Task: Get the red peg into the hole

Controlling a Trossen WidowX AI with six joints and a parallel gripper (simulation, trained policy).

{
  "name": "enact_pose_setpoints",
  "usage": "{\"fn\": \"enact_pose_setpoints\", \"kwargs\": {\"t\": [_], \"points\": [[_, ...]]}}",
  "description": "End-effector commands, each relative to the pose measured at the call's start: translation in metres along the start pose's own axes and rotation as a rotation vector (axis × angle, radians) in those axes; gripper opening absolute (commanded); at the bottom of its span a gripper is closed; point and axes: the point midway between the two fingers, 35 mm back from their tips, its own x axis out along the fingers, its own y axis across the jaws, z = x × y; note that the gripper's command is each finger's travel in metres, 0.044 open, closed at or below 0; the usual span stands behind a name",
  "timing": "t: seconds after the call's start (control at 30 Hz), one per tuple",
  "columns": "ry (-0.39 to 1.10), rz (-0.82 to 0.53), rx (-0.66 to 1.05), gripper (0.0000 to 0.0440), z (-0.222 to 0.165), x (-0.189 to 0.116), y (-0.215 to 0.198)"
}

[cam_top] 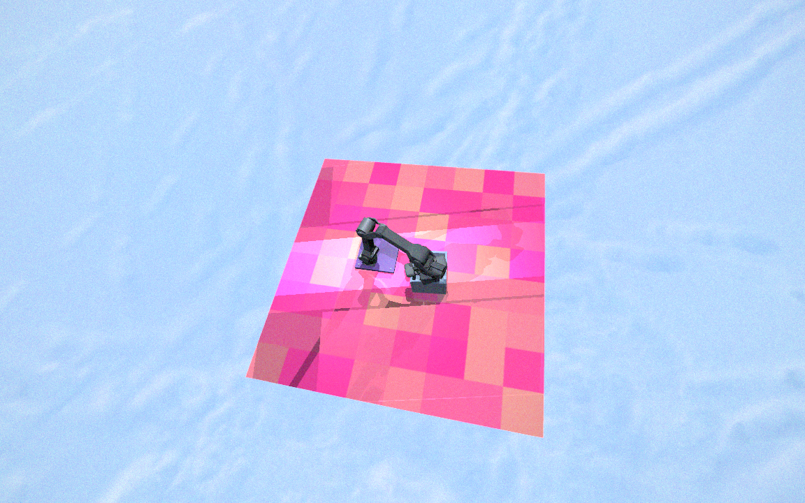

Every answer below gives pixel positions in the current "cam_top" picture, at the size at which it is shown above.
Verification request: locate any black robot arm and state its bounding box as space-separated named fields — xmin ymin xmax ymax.
xmin=356 ymin=217 xmax=447 ymax=285

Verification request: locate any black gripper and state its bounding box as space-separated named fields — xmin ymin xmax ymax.
xmin=404 ymin=255 xmax=447 ymax=277

